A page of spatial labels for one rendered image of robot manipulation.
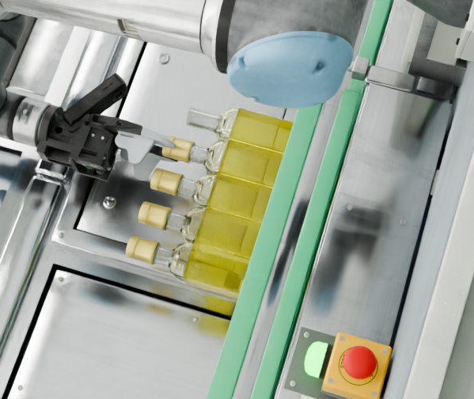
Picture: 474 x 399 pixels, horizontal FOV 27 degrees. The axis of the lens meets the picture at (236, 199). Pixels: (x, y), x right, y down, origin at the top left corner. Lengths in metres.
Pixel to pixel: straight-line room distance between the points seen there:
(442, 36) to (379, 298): 0.36
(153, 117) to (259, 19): 0.75
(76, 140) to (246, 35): 0.61
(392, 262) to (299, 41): 0.45
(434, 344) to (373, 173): 0.45
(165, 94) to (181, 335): 0.42
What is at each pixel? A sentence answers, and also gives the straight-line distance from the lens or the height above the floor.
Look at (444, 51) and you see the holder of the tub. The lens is 1.42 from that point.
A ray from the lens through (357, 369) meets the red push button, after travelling 1.21.
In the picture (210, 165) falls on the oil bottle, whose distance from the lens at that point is 1.52.
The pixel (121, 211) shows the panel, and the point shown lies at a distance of 1.67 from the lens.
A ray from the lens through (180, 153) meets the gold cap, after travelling 1.55.
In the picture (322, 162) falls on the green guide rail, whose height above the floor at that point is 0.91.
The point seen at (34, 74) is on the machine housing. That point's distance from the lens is 1.85.
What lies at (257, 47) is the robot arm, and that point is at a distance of 0.99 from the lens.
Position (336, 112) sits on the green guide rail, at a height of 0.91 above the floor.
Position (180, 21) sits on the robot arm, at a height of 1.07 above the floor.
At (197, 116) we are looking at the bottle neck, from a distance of 1.57.
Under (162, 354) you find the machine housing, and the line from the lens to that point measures 1.64.
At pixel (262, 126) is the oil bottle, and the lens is 1.54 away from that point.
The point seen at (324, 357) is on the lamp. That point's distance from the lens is 1.25.
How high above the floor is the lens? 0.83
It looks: 7 degrees up
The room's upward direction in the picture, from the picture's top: 74 degrees counter-clockwise
